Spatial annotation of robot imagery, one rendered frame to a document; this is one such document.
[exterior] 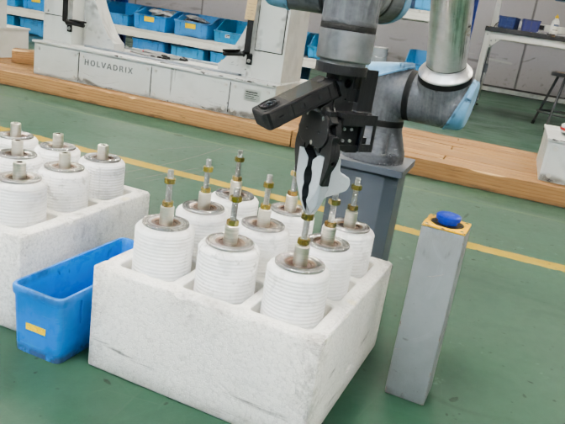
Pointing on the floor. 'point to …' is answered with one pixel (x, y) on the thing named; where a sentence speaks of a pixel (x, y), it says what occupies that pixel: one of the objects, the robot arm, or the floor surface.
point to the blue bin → (60, 304)
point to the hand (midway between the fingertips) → (306, 204)
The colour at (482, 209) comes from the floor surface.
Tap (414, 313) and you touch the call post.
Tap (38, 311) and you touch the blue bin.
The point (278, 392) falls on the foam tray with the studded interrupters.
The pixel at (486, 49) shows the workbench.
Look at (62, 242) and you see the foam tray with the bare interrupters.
